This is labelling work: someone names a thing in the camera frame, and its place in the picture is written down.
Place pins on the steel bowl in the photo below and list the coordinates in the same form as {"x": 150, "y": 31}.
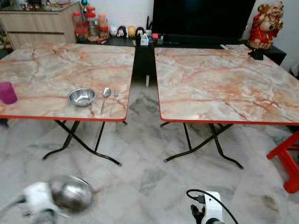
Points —
{"x": 81, "y": 97}
{"x": 71, "y": 193}

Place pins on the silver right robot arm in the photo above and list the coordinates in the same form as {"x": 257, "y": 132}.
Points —
{"x": 216, "y": 222}

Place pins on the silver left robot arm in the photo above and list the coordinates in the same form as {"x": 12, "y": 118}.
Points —
{"x": 45, "y": 218}

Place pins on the red plastic stool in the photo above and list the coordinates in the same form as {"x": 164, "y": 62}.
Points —
{"x": 285, "y": 156}

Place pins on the steel fork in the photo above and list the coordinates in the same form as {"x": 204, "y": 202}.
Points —
{"x": 114, "y": 98}

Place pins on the steel spoon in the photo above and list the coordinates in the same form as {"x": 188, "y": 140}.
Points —
{"x": 105, "y": 93}

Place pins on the black television console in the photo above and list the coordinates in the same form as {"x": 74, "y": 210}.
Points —
{"x": 142, "y": 58}

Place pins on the small black stand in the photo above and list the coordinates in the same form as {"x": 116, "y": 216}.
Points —
{"x": 256, "y": 54}

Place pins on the small white box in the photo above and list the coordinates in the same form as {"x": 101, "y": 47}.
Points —
{"x": 145, "y": 40}

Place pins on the black round figurine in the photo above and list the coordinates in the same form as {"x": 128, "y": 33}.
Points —
{"x": 139, "y": 32}

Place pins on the yellow round figurine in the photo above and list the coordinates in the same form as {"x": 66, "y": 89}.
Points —
{"x": 131, "y": 31}

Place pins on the black flat screen television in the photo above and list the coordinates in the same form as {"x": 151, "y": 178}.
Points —
{"x": 201, "y": 18}

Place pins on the red laughing buddha statue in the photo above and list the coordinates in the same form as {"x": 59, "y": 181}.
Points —
{"x": 264, "y": 28}

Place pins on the black and white figurine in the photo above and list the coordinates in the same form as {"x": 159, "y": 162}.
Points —
{"x": 122, "y": 31}

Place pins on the white round figurine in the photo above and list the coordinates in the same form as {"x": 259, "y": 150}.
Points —
{"x": 113, "y": 31}

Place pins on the orange filled jar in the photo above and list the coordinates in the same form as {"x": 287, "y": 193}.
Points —
{"x": 103, "y": 27}

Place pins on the tall red lid jar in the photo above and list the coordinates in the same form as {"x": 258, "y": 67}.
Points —
{"x": 91, "y": 23}

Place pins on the small red lid jar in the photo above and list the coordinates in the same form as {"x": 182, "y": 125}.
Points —
{"x": 78, "y": 25}

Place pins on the purple plastic cup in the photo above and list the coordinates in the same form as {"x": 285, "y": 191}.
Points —
{"x": 7, "y": 93}

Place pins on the light wooden cabinet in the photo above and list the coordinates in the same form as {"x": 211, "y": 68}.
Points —
{"x": 37, "y": 28}

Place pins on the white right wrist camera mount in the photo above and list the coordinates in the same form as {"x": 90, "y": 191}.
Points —
{"x": 213, "y": 205}

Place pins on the black folding table leg frame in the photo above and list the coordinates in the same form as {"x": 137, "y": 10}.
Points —
{"x": 77, "y": 140}
{"x": 201, "y": 143}

